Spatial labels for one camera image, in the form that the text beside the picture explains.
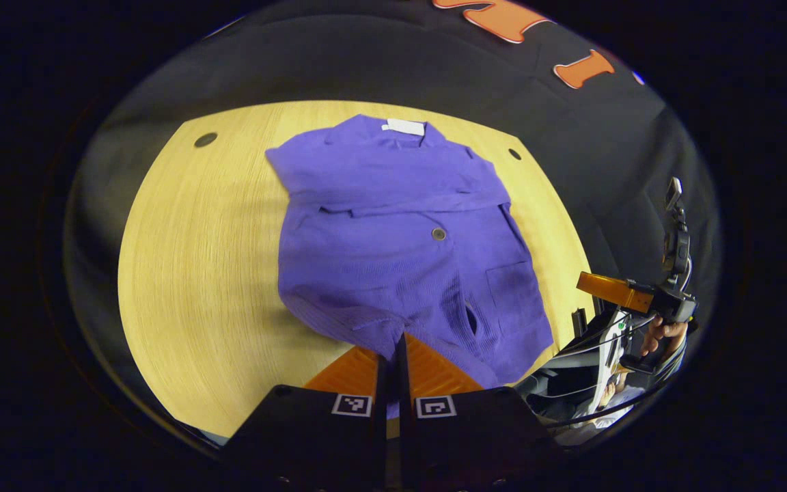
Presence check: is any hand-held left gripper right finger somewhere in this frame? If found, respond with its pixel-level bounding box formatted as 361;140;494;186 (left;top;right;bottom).
393;333;558;492

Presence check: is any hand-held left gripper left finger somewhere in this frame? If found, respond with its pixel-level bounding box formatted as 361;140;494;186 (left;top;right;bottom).
223;345;389;492

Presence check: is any black cable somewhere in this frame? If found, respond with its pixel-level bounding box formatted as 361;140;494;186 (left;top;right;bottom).
547;314;657;359

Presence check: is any purple jacket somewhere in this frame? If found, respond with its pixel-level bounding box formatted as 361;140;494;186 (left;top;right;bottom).
265;114;555;419

